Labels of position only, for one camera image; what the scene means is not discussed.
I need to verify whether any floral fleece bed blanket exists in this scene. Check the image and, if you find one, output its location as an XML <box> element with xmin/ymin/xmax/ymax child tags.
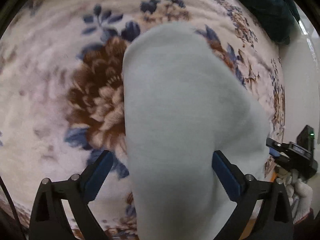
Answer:
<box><xmin>1</xmin><ymin>0</ymin><xmax>285</xmax><ymax>239</ymax></box>

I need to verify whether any dark green velvet pillow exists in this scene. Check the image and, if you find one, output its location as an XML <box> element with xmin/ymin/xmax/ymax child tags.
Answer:
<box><xmin>239</xmin><ymin>0</ymin><xmax>300</xmax><ymax>44</ymax></box>

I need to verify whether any white knit gloved hand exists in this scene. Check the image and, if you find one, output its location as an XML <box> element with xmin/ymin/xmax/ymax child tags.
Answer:
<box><xmin>275</xmin><ymin>166</ymin><xmax>313</xmax><ymax>224</ymax></box>

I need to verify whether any light green fleece pant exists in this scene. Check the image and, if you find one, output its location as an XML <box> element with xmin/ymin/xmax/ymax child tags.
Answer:
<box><xmin>123</xmin><ymin>23</ymin><xmax>270</xmax><ymax>239</ymax></box>

